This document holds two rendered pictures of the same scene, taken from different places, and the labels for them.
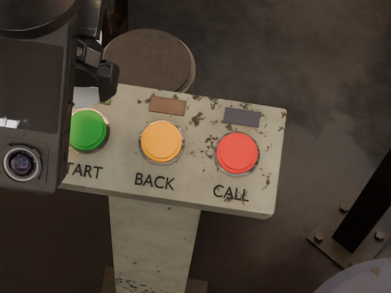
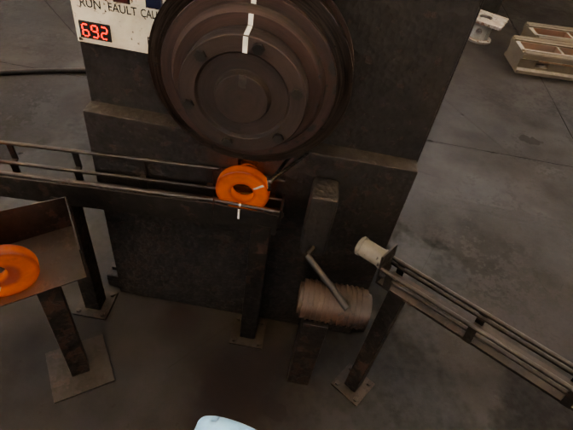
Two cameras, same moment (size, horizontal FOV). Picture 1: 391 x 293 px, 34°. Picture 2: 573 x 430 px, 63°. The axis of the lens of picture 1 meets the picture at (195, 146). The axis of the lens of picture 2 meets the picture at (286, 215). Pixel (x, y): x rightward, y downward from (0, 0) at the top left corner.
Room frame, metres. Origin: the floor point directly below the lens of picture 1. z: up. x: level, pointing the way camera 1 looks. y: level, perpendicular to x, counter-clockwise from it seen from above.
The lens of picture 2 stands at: (0.07, 0.57, 1.66)
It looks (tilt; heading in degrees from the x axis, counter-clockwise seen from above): 45 degrees down; 1
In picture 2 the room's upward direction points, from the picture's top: 10 degrees clockwise
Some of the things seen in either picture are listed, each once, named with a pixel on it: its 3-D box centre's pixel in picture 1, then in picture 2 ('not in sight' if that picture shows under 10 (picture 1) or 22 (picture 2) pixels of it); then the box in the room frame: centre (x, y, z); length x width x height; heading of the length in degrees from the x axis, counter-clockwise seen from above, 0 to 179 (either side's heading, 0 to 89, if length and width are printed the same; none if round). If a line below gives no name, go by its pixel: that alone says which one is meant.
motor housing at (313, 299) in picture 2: not in sight; (321, 337); (0.93, 0.39, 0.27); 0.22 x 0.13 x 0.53; 90
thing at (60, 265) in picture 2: not in sight; (49, 314); (0.78, 1.23, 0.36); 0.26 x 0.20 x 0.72; 125
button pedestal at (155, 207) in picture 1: (154, 252); not in sight; (0.33, 0.03, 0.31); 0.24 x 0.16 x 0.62; 90
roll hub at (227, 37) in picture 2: not in sight; (243, 94); (0.97, 0.72, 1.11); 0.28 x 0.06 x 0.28; 90
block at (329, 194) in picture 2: not in sight; (319, 217); (1.08, 0.48, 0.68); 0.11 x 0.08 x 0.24; 0
